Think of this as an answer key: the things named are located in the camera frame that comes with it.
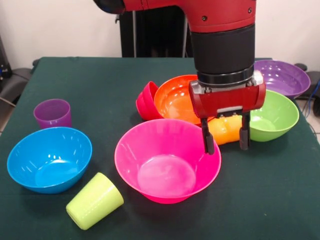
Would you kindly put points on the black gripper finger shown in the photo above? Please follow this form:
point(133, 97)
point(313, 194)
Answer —
point(244, 135)
point(208, 140)

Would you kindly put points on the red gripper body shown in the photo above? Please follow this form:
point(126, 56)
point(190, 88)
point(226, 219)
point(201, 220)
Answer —
point(230, 102)

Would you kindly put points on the orange cup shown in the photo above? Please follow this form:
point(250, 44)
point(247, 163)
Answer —
point(225, 132)

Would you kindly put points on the large pink bowl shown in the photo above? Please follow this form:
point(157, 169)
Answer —
point(162, 162)

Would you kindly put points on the large orange-red bowl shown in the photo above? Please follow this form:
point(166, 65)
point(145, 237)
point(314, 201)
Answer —
point(175, 100)

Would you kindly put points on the green cup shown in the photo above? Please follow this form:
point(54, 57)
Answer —
point(93, 202)

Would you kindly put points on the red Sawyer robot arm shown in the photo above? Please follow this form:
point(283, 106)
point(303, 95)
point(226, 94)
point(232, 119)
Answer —
point(222, 45)

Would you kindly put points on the large green bowl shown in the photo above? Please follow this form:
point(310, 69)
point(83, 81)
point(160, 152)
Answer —
point(277, 120)

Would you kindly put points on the dark green tablecloth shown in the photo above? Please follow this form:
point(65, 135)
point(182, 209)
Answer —
point(250, 187)

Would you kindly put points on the large purple bowl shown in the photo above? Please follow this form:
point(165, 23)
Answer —
point(285, 77)

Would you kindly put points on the small red-pink bowl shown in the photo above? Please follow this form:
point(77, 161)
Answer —
point(147, 102)

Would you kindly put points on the purple cup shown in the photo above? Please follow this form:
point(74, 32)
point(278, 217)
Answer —
point(52, 115)

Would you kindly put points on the large blue bowl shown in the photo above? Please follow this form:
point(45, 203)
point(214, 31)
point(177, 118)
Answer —
point(50, 160)

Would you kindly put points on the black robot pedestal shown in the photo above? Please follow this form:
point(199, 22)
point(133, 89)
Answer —
point(155, 35)

